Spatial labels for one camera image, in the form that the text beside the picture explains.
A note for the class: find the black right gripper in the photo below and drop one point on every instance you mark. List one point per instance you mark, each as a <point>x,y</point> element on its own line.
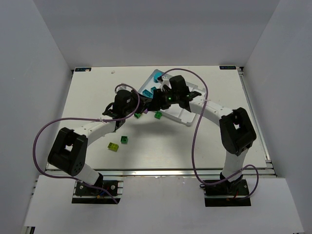
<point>155,103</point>

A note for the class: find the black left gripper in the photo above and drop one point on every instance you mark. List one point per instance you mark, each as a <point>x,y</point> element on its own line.
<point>140,104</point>

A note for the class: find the blue long lego brick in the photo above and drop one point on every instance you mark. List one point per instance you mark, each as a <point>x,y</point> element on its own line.
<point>156,76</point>

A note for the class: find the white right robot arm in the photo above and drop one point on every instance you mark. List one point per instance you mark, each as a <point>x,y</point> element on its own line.
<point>236,129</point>

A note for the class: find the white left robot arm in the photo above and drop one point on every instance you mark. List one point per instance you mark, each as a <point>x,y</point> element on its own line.
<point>69,150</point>

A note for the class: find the yellow-green stacked lego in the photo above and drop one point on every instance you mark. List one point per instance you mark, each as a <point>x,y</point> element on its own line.
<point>137,115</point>

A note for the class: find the green lego by tray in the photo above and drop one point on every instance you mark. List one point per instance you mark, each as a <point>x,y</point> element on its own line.
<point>158,115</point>

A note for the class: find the green small square lego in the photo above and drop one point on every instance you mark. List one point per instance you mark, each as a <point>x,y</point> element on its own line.
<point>124,139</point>

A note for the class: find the blue label sticker right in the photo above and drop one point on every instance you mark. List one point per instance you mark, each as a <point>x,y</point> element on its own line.
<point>227,67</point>

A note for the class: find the lime lego brick front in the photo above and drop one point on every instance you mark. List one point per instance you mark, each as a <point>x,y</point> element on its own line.
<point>113,147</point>

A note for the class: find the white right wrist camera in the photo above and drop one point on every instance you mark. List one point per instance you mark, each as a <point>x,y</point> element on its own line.
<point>163,82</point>

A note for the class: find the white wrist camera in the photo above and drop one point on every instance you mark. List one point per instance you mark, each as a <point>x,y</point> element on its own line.
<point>163,82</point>
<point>119,87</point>

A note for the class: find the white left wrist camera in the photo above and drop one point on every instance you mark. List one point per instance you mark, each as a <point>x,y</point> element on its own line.
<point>119,87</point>

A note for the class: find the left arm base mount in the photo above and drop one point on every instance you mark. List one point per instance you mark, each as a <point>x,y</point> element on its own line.
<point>85,195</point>

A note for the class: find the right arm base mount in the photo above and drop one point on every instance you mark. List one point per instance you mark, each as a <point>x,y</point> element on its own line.
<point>227,194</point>

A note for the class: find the aluminium table front rail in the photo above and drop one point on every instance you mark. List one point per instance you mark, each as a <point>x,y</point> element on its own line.
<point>201,173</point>

